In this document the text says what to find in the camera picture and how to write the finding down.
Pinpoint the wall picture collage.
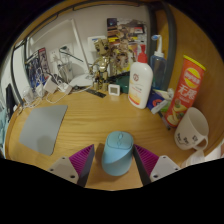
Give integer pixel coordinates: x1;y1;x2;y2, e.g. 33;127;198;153
106;17;148;76

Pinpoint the red chips can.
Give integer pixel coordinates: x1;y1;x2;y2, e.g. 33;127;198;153
164;54;207;128

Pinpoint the grey mouse pad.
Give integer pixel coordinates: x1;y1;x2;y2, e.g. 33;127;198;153
18;104;69;157

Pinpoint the white desk lamp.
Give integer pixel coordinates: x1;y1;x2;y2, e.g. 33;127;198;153
28;18;98;88

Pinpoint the white wall outlet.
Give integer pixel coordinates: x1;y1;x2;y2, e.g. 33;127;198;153
59;44;79;64
49;48;61;64

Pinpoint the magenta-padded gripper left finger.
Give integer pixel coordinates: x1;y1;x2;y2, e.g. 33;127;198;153
47;143;96;188

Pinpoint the black hanging bag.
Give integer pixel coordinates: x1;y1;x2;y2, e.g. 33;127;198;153
4;83;18;116

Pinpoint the small blue box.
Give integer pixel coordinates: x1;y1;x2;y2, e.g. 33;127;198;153
146;89;174;115

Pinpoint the blue model kit box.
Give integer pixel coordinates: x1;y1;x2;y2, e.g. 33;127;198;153
24;47;51;91

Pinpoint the white wall box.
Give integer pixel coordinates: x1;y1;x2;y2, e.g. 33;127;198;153
87;34;108;54

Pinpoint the light blue computer mouse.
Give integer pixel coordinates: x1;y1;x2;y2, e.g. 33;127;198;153
100;130;135;177

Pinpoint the brown tree figurine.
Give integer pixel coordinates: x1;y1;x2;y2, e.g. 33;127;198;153
88;38;116;93

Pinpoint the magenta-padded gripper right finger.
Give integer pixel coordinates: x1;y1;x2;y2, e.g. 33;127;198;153
132;143;182;186

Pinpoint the green round container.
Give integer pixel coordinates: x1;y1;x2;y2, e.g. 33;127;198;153
117;73;132;94

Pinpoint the clear glass jar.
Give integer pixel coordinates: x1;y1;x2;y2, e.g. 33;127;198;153
22;86;36;104

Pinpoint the blue spray bottle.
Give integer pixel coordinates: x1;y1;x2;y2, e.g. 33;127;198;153
149;34;168;91

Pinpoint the white tangled cable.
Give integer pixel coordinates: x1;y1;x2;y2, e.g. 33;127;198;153
19;86;98;109

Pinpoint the white printed mug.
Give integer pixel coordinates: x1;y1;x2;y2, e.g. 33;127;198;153
173;106;210;152

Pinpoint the white lotion bottle red pump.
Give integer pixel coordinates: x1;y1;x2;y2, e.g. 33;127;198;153
127;44;154;110

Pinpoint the clear plastic container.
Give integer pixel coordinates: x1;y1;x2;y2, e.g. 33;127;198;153
181;149;206;168

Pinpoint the small white desk clock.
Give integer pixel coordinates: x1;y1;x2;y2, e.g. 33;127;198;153
107;83;122;97

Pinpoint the white charger block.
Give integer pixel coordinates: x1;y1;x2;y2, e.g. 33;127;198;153
43;75;59;94
58;82;73;96

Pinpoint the flat black strip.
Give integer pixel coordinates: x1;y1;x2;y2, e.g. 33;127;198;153
85;88;108;99

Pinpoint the teal bedding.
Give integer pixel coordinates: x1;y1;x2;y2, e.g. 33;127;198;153
0;108;9;158

